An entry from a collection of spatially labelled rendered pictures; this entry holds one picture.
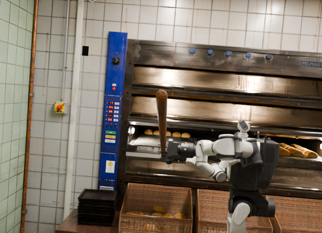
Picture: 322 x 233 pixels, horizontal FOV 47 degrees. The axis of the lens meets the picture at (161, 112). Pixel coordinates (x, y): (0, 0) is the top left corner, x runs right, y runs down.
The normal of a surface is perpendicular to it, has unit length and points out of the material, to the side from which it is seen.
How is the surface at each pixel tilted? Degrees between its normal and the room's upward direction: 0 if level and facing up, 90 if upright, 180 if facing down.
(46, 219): 90
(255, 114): 70
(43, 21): 90
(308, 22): 90
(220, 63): 90
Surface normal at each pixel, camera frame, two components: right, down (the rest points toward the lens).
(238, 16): -0.05, 0.05
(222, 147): -0.48, -0.17
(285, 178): -0.02, -0.29
